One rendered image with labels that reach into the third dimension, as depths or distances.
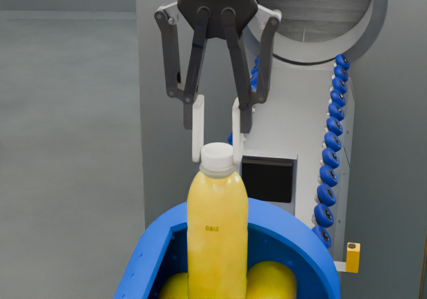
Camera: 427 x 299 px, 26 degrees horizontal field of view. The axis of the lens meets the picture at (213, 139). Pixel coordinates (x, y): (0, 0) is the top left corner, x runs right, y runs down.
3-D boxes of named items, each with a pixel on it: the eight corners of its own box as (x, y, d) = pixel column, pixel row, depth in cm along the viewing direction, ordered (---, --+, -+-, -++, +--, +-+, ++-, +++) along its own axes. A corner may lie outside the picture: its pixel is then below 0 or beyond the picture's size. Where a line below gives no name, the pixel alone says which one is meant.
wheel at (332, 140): (331, 126, 193) (323, 131, 194) (330, 135, 189) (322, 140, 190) (344, 142, 195) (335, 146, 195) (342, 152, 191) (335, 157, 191)
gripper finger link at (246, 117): (241, 85, 100) (269, 86, 100) (241, 127, 102) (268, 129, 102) (239, 90, 99) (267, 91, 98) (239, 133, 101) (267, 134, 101)
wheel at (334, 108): (335, 97, 207) (328, 102, 207) (333, 105, 203) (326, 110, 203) (346, 112, 208) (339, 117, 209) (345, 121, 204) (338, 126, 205)
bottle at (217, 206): (194, 280, 116) (193, 147, 108) (250, 286, 115) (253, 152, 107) (182, 314, 109) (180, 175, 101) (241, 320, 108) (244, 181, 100)
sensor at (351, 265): (358, 265, 163) (360, 241, 161) (358, 274, 161) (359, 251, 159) (314, 261, 164) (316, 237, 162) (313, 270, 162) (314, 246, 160)
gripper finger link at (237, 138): (236, 96, 102) (243, 97, 102) (236, 153, 105) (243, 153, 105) (232, 107, 99) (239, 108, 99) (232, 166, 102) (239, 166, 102)
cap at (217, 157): (204, 156, 106) (204, 141, 105) (237, 159, 106) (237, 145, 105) (197, 171, 103) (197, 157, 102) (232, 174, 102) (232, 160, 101)
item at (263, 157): (294, 228, 169) (298, 152, 162) (292, 240, 165) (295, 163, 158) (240, 223, 170) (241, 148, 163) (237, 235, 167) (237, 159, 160)
